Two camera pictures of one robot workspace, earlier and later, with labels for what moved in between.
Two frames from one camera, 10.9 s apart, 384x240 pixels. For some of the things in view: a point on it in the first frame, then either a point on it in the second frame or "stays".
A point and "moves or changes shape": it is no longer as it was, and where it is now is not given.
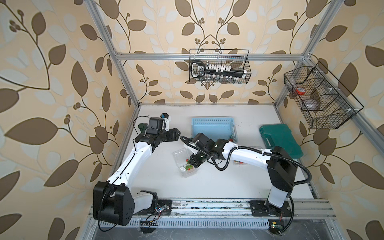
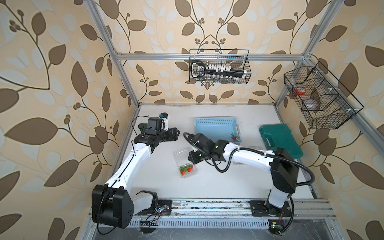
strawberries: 188,166 moves or changes shape
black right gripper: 194,161 stays
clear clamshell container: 182,158 stays
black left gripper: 172,135 stays
